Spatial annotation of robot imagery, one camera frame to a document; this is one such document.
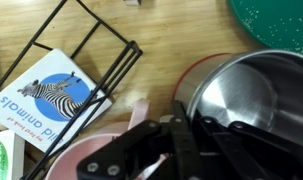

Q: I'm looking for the pink mug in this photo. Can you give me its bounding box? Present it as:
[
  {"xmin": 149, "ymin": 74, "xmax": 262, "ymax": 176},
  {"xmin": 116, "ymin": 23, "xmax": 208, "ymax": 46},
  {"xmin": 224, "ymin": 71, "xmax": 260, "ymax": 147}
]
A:
[{"xmin": 44, "ymin": 98, "xmax": 169, "ymax": 180}]

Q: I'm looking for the black wire rack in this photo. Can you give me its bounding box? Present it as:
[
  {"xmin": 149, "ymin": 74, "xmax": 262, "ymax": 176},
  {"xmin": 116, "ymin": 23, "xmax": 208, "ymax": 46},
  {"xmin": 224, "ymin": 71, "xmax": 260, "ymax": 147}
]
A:
[{"xmin": 0, "ymin": 0, "xmax": 142, "ymax": 180}]

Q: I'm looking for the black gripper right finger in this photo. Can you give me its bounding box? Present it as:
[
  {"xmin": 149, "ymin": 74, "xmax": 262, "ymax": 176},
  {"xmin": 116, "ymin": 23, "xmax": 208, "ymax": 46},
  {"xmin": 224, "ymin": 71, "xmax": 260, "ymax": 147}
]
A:
[{"xmin": 172, "ymin": 100, "xmax": 303, "ymax": 180}]

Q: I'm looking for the green speckled plate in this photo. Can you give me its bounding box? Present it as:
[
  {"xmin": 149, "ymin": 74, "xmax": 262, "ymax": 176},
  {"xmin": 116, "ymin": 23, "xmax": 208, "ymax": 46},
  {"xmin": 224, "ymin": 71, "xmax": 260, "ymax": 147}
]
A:
[{"xmin": 229, "ymin": 0, "xmax": 303, "ymax": 54}]

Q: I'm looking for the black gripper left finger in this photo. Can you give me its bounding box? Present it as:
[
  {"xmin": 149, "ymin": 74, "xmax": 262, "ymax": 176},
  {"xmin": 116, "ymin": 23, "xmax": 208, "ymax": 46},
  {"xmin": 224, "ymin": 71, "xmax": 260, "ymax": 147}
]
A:
[{"xmin": 76, "ymin": 120, "xmax": 170, "ymax": 180}]

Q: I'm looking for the wild animals zebra book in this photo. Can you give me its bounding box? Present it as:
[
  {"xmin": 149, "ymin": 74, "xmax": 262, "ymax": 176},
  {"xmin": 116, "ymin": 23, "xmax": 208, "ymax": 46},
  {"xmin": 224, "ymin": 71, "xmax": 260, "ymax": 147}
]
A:
[{"xmin": 0, "ymin": 49, "xmax": 112, "ymax": 152}]

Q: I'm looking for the green vegetables board book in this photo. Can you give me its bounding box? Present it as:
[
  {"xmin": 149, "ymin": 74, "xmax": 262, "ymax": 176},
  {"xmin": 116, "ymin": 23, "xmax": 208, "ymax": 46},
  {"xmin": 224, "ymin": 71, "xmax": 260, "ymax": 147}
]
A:
[{"xmin": 0, "ymin": 130, "xmax": 25, "ymax": 180}]

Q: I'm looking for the stainless steel cup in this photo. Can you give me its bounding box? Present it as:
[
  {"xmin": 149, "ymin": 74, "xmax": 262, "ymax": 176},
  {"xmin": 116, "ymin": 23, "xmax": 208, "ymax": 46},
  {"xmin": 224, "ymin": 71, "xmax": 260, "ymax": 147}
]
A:
[{"xmin": 172, "ymin": 49, "xmax": 303, "ymax": 146}]

